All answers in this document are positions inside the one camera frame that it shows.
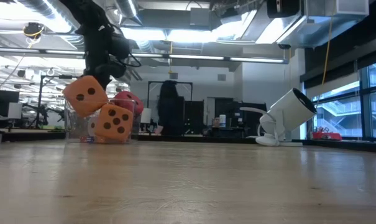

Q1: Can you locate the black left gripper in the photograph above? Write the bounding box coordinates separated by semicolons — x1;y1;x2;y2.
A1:
83;23;131;91

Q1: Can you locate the large red foam die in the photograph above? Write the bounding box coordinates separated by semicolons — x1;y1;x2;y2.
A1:
112;90;144;116

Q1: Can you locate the large orange foam die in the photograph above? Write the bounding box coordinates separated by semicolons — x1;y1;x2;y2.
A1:
94;103;134;143
62;75;109;118

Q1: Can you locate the clear acrylic box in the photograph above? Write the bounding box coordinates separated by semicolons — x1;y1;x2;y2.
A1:
65;96;138;144

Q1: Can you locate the person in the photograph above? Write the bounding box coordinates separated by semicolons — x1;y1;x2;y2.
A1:
156;80;186;136

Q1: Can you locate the long linear ceiling light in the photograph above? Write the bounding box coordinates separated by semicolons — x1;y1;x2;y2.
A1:
0;46;290;65

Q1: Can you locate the black cabinet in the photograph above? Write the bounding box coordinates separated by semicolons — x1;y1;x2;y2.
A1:
214;98;268;138

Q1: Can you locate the red object on sill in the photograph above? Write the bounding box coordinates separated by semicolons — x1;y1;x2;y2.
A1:
311;130;343;141

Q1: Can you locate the black framed window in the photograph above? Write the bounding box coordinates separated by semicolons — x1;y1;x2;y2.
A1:
304;58;376;141

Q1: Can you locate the black metal rig frame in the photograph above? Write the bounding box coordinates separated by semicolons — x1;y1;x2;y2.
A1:
37;74;89;130

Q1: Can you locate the black ceiling cable reel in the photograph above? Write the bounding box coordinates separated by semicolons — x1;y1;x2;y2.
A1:
22;22;46;40

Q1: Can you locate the black aluminium table frame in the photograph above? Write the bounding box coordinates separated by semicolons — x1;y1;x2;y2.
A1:
0;129;376;154

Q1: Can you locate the white security camera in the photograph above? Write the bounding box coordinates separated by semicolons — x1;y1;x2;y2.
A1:
239;88;318;147

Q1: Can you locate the silver ventilation duct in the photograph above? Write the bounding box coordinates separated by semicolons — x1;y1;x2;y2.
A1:
240;0;370;49

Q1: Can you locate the yellow hanging cable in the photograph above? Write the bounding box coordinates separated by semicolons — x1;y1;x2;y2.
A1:
321;17;333;86

